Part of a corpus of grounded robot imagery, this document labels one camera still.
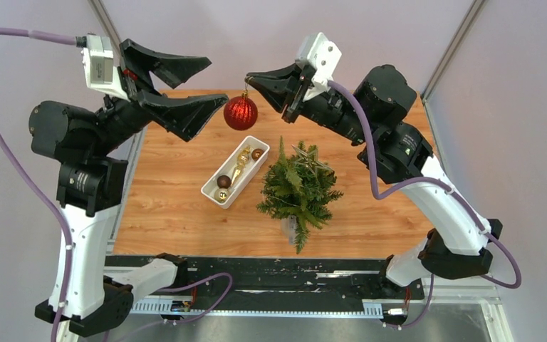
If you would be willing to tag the dark brown ball ornament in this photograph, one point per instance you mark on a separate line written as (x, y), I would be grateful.
(224, 181)

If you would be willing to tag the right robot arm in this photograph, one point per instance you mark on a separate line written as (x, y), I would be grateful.
(456, 246)

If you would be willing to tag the right aluminium frame post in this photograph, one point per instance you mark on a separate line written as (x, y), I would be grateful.
(464, 27)

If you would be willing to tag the small green christmas tree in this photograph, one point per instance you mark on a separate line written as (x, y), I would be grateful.
(292, 192)

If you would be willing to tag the bronze ball ornament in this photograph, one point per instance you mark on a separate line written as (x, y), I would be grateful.
(256, 154)

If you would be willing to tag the red glitter ball ornament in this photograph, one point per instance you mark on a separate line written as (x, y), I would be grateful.
(241, 112)

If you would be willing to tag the left aluminium frame post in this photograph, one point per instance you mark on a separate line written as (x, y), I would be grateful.
(107, 24)

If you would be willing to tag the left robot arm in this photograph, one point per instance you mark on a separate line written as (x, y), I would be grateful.
(90, 182)

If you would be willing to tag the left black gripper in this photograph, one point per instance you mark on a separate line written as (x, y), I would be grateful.
(183, 115)

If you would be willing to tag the aluminium frame post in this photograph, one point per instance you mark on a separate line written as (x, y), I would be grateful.
(464, 27)
(107, 24)

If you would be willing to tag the gold finial ornament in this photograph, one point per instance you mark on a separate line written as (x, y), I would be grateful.
(242, 160)

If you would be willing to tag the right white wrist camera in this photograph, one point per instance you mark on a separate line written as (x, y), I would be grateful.
(318, 51)

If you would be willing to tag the gold ball ornament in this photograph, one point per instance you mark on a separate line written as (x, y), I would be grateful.
(221, 195)

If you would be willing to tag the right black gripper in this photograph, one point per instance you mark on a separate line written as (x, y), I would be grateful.
(283, 87)

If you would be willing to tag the white ornament tray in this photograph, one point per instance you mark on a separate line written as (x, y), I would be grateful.
(226, 168)

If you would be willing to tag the silver star ornament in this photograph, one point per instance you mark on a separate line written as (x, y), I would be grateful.
(309, 160)

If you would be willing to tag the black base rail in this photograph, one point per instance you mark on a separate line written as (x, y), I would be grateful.
(289, 284)

